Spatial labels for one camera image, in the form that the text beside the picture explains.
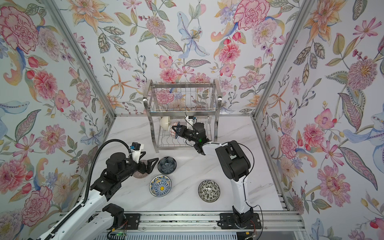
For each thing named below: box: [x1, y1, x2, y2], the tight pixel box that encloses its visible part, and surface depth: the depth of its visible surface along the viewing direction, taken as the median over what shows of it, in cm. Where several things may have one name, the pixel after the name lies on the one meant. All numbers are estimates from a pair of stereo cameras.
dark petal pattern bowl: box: [157, 156, 177, 175], surface depth 93 cm
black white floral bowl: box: [198, 179, 221, 203], surface depth 84 cm
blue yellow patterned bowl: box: [149, 174, 172, 197], surface depth 86 cm
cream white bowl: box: [160, 116, 171, 131], surface depth 103 cm
